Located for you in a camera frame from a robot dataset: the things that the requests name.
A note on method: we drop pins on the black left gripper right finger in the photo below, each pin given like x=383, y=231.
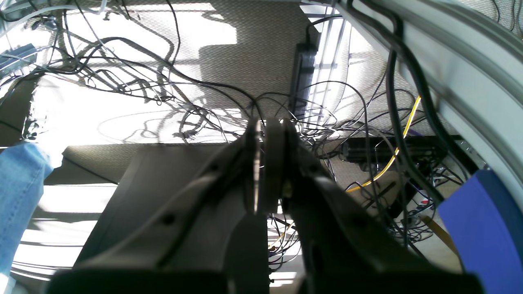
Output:
x=345, y=251

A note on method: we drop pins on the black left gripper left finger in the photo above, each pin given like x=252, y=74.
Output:
x=207, y=239

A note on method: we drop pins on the black device box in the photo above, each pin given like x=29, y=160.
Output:
x=355, y=150

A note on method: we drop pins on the blue panel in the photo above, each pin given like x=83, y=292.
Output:
x=485, y=225

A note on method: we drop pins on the blue jeans leg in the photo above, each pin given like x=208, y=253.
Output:
x=23, y=168

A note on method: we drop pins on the black power strip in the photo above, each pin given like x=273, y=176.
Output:
x=302, y=74

